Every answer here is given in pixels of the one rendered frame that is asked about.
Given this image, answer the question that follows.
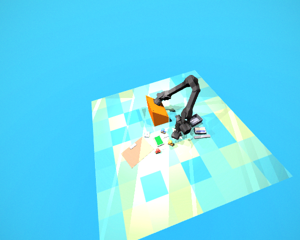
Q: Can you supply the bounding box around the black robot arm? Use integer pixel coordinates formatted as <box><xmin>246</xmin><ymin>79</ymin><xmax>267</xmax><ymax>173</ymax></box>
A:
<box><xmin>153</xmin><ymin>75</ymin><xmax>201</xmax><ymax>135</ymax></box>

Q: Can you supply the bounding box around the tan clipboard with white clip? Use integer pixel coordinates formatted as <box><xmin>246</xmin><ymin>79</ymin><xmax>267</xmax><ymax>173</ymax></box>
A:
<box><xmin>121</xmin><ymin>137</ymin><xmax>154</xmax><ymax>168</ymax></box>

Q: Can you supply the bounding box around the red and brown fail stamp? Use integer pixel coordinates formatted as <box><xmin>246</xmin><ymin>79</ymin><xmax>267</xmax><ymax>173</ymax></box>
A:
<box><xmin>155</xmin><ymin>148</ymin><xmax>161</xmax><ymax>154</ymax></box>

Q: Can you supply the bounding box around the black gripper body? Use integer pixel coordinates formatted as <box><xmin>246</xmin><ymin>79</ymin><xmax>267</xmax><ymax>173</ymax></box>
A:
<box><xmin>171</xmin><ymin>124</ymin><xmax>181</xmax><ymax>140</ymax></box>

